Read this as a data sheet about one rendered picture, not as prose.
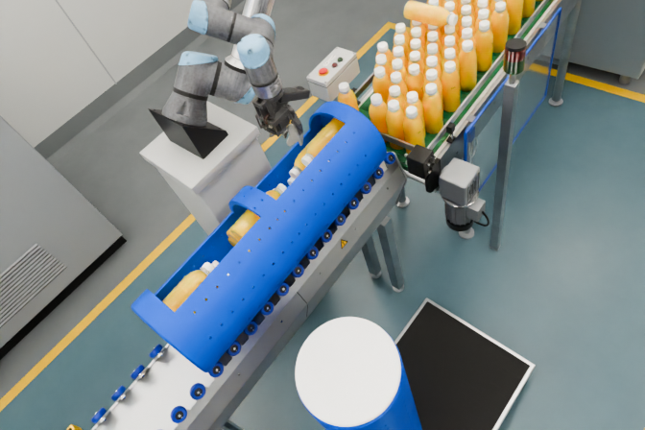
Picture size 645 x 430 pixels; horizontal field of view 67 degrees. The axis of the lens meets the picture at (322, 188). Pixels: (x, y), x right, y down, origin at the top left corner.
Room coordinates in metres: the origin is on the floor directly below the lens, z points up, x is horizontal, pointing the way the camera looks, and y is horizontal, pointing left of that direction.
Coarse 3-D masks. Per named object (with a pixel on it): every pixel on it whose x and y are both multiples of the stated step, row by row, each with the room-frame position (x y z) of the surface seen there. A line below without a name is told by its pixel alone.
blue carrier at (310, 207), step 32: (320, 128) 1.27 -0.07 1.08; (352, 128) 1.08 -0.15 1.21; (288, 160) 1.17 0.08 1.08; (320, 160) 0.99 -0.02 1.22; (352, 160) 0.99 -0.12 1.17; (256, 192) 0.95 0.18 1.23; (288, 192) 0.92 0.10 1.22; (320, 192) 0.91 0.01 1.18; (352, 192) 0.95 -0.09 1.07; (224, 224) 0.99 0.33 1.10; (256, 224) 0.85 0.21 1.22; (288, 224) 0.84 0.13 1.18; (320, 224) 0.86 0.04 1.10; (192, 256) 0.91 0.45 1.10; (224, 256) 0.93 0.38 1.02; (256, 256) 0.77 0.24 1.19; (288, 256) 0.78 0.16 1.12; (160, 288) 0.84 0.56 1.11; (224, 288) 0.70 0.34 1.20; (256, 288) 0.71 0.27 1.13; (160, 320) 0.66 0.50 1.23; (192, 320) 0.64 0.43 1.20; (224, 320) 0.64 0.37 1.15; (192, 352) 0.58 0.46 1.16; (224, 352) 0.61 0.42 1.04
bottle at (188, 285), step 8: (192, 272) 0.80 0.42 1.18; (200, 272) 0.79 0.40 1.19; (208, 272) 0.79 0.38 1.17; (184, 280) 0.77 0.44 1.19; (192, 280) 0.76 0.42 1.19; (200, 280) 0.76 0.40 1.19; (176, 288) 0.76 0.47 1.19; (184, 288) 0.75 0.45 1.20; (192, 288) 0.74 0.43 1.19; (168, 296) 0.75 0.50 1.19; (176, 296) 0.73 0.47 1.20; (184, 296) 0.73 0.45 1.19; (168, 304) 0.72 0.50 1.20; (176, 304) 0.71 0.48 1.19
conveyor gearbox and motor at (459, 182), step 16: (448, 176) 1.03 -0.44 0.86; (464, 176) 1.01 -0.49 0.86; (448, 192) 1.01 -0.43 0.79; (464, 192) 0.96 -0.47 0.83; (448, 208) 1.03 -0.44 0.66; (464, 208) 0.98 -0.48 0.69; (480, 208) 0.95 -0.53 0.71; (448, 224) 1.02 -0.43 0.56; (464, 224) 0.98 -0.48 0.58; (480, 224) 1.01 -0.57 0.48
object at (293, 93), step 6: (288, 90) 1.06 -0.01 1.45; (294, 90) 1.06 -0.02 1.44; (300, 90) 1.07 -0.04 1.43; (306, 90) 1.07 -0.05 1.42; (282, 96) 1.03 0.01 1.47; (288, 96) 1.04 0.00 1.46; (294, 96) 1.04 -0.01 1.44; (300, 96) 1.06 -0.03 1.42; (306, 96) 1.07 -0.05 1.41; (282, 102) 1.02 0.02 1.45
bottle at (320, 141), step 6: (336, 120) 1.16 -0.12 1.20; (330, 126) 1.14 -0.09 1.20; (336, 126) 1.13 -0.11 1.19; (342, 126) 1.13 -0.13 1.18; (324, 132) 1.12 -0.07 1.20; (330, 132) 1.11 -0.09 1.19; (336, 132) 1.11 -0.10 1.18; (318, 138) 1.11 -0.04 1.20; (324, 138) 1.10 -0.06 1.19; (330, 138) 1.10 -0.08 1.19; (312, 144) 1.09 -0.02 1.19; (318, 144) 1.08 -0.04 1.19; (324, 144) 1.08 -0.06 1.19; (312, 150) 1.08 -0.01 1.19; (318, 150) 1.07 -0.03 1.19; (312, 156) 1.06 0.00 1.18
